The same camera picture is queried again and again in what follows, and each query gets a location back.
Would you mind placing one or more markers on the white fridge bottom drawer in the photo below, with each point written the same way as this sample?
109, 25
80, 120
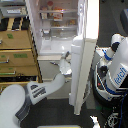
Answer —
63, 92

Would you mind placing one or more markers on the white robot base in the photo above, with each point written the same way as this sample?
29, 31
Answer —
100, 70

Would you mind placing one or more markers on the wooden drawer cabinet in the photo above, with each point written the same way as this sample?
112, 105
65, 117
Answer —
18, 54

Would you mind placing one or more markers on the white fridge middle drawer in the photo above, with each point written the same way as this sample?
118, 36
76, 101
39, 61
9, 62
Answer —
49, 66

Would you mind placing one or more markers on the grey box on cabinet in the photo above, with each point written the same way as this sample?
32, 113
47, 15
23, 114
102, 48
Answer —
13, 11

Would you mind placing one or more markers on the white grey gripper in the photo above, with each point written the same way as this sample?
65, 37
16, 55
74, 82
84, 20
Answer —
64, 65

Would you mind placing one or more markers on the food items on fridge shelves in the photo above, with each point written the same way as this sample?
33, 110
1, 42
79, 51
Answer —
60, 13

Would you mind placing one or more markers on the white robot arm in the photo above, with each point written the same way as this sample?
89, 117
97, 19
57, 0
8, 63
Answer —
15, 100

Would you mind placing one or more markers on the white blue second robot arm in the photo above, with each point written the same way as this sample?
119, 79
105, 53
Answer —
116, 79

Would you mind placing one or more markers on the white fridge drawer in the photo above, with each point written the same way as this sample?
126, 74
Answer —
49, 66
63, 92

